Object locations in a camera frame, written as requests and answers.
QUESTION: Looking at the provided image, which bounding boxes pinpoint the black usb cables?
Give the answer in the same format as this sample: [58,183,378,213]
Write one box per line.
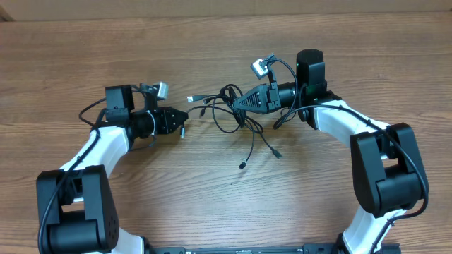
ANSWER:
[179,83,283,170]

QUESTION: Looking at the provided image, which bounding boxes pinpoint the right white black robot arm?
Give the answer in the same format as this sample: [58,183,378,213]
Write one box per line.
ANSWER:
[232,49,429,253]

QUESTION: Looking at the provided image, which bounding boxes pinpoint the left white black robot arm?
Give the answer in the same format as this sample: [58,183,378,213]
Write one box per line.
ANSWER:
[36,82,188,253]

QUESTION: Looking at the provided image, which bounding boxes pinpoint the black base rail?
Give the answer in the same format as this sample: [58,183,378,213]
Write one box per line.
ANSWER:
[148,242,402,254]

